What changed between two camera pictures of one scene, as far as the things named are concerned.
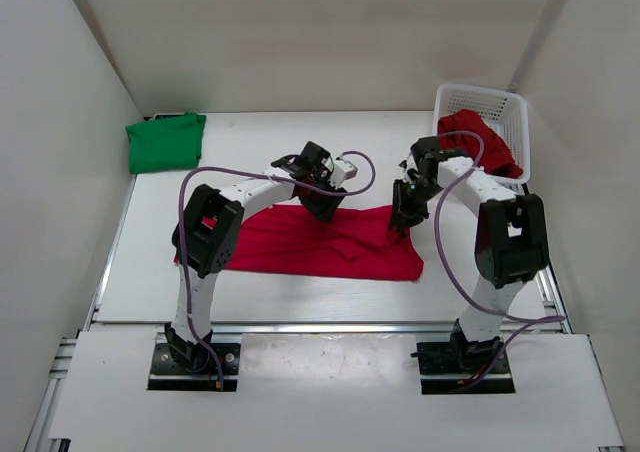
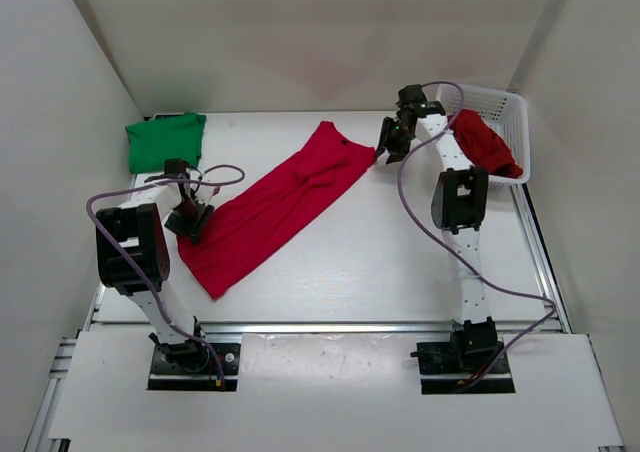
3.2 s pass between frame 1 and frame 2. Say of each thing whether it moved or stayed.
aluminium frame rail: stayed
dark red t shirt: stayed
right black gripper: moved
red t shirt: moved
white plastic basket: stayed
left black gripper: moved
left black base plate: stayed
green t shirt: stayed
